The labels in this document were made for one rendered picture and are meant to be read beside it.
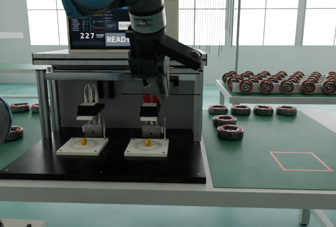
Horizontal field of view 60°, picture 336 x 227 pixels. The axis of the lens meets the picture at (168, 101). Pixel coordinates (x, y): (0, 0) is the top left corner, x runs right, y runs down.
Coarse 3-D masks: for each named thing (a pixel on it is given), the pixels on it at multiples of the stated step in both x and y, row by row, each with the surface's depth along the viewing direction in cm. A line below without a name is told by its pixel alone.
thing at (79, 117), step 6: (84, 102) 116; (90, 102) 116; (96, 102) 116; (78, 108) 111; (84, 108) 111; (90, 108) 111; (96, 108) 115; (102, 108) 122; (78, 114) 112; (84, 114) 112; (90, 114) 112
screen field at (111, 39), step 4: (108, 36) 113; (112, 36) 113; (116, 36) 113; (120, 36) 113; (124, 36) 113; (108, 40) 114; (112, 40) 114; (116, 40) 113; (120, 40) 113; (124, 40) 113; (128, 40) 113; (108, 44) 114; (112, 44) 114; (116, 44) 114; (120, 44) 114; (124, 44) 114; (128, 44) 114
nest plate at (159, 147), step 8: (128, 144) 109; (136, 144) 109; (144, 144) 109; (152, 144) 109; (160, 144) 109; (128, 152) 102; (136, 152) 102; (144, 152) 102; (152, 152) 102; (160, 152) 102
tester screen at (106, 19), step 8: (120, 8) 111; (88, 16) 112; (96, 16) 112; (104, 16) 112; (112, 16) 112; (120, 16) 112; (128, 16) 111; (72, 24) 113; (80, 24) 113; (88, 24) 113; (96, 24) 113; (104, 24) 112; (72, 32) 114; (96, 32) 113; (104, 32) 113; (112, 32) 113; (120, 32) 113; (72, 40) 114; (80, 40) 114; (88, 40) 114; (96, 40) 114; (104, 40) 114
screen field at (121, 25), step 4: (108, 24) 112; (112, 24) 112; (116, 24) 112; (120, 24) 112; (124, 24) 112; (128, 24) 112; (108, 28) 113; (112, 28) 113; (116, 28) 112; (120, 28) 112; (124, 28) 112
